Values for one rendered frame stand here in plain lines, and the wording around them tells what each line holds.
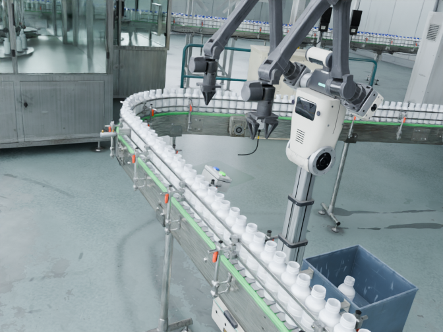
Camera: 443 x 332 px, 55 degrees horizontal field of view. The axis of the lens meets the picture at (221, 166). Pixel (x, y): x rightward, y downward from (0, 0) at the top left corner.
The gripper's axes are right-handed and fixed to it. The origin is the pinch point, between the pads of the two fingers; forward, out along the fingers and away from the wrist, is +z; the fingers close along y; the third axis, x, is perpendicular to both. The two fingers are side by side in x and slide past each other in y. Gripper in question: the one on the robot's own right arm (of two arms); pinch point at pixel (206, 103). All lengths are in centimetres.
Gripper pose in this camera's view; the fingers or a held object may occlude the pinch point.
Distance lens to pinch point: 202.3
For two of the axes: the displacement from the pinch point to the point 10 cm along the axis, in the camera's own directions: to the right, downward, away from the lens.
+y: -8.7, 0.9, -4.9
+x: 4.8, 4.0, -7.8
